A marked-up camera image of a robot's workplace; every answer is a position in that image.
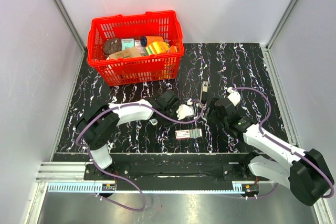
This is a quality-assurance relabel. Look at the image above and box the red plastic shopping basket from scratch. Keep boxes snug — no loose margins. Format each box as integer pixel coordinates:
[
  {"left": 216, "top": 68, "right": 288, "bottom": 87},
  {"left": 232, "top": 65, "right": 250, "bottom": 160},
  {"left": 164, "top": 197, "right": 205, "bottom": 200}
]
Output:
[{"left": 87, "top": 10, "right": 184, "bottom": 86}]

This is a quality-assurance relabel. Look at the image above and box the brown round cookie pack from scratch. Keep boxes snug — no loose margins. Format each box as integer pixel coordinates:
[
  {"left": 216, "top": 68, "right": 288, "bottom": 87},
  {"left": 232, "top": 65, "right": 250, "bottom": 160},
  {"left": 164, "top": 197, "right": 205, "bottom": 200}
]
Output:
[{"left": 103, "top": 38, "right": 122, "bottom": 56}]

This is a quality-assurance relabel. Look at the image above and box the yellow green striped box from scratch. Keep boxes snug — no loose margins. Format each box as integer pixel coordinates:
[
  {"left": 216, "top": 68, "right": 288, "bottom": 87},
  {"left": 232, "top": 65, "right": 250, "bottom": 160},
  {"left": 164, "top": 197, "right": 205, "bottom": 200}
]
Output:
[{"left": 145, "top": 41, "right": 170, "bottom": 56}]

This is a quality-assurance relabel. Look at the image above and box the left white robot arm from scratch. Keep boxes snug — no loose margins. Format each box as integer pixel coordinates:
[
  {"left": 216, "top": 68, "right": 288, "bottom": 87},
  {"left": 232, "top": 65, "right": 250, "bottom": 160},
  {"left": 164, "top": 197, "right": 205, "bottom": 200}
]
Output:
[{"left": 75, "top": 90, "right": 180, "bottom": 180}]

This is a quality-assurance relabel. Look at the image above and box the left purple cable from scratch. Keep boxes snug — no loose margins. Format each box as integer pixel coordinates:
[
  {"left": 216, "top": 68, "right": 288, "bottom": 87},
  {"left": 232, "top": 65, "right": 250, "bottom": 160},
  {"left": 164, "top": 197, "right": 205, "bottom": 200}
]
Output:
[{"left": 75, "top": 99, "right": 205, "bottom": 211}]

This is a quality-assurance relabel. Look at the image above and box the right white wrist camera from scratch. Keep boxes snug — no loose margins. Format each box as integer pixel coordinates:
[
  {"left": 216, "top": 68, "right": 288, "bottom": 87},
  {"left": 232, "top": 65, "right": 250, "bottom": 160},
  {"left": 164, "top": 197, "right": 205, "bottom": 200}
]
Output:
[{"left": 227, "top": 87, "right": 241, "bottom": 106}]

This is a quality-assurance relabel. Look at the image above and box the brown cardboard box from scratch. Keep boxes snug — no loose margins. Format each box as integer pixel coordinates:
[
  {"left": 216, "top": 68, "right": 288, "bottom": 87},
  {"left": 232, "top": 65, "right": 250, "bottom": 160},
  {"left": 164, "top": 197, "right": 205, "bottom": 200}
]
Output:
[{"left": 107, "top": 47, "right": 141, "bottom": 60}]

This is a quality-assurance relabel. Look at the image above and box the orange snack packet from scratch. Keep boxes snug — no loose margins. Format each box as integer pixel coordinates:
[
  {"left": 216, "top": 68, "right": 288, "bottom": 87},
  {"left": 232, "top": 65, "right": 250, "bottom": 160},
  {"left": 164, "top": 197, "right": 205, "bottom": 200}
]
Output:
[{"left": 169, "top": 46, "right": 178, "bottom": 53}]

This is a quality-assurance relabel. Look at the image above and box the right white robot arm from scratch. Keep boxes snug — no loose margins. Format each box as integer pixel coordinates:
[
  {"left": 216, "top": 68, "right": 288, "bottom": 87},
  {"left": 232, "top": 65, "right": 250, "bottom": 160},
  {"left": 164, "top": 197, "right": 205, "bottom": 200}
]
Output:
[{"left": 207, "top": 97, "right": 335, "bottom": 206}]

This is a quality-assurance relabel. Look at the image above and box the orange cylindrical can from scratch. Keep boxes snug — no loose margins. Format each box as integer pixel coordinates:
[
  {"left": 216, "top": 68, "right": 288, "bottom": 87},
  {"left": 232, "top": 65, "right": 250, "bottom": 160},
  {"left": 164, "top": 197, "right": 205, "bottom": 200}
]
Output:
[{"left": 140, "top": 36, "right": 164, "bottom": 47}]

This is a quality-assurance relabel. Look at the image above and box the aluminium frame rail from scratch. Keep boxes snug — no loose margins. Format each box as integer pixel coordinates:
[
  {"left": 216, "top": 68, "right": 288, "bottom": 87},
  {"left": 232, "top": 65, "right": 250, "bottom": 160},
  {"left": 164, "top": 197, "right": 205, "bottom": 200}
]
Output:
[{"left": 35, "top": 162, "right": 321, "bottom": 195}]

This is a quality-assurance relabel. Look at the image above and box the teal white small box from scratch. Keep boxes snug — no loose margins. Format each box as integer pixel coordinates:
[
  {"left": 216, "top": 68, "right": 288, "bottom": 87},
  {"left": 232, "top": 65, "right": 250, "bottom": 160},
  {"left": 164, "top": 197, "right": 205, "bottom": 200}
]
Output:
[{"left": 121, "top": 38, "right": 135, "bottom": 50}]

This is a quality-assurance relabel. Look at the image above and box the small light blue stapler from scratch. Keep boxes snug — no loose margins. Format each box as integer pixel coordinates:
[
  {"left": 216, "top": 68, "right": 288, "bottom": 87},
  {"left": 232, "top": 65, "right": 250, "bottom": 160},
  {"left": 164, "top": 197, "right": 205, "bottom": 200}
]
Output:
[{"left": 149, "top": 119, "right": 158, "bottom": 126}]

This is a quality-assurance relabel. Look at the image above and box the purple cable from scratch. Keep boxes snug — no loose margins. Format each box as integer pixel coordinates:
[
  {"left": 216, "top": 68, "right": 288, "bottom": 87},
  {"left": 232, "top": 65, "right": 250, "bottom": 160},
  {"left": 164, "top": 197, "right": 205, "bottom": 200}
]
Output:
[
  {"left": 75, "top": 99, "right": 205, "bottom": 211},
  {"left": 230, "top": 87, "right": 332, "bottom": 200}
]

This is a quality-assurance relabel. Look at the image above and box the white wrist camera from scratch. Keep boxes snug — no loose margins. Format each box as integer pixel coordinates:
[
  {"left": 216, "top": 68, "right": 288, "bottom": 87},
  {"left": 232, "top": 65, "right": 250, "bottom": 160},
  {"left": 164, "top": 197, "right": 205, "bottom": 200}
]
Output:
[
  {"left": 227, "top": 87, "right": 241, "bottom": 106},
  {"left": 176, "top": 99, "right": 195, "bottom": 121}
]

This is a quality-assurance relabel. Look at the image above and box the white black stapler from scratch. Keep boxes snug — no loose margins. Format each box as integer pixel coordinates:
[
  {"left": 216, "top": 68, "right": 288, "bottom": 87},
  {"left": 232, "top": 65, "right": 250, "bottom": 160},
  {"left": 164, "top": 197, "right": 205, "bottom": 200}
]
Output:
[{"left": 199, "top": 81, "right": 208, "bottom": 105}]

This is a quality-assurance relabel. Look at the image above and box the red white staples box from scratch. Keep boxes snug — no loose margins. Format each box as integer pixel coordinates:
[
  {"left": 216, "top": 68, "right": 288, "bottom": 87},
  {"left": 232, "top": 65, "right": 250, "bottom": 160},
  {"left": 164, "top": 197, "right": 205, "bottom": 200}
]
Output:
[{"left": 175, "top": 129, "right": 203, "bottom": 140}]

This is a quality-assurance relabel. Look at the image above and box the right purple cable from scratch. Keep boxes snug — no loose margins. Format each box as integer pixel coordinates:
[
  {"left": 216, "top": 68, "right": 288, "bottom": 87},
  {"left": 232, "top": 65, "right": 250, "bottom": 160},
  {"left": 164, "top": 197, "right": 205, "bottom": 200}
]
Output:
[{"left": 230, "top": 87, "right": 332, "bottom": 200}]

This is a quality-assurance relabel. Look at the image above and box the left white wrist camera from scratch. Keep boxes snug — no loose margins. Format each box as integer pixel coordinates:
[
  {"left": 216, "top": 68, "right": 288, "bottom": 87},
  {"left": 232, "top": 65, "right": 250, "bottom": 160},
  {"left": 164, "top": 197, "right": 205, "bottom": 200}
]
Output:
[{"left": 176, "top": 99, "right": 195, "bottom": 121}]

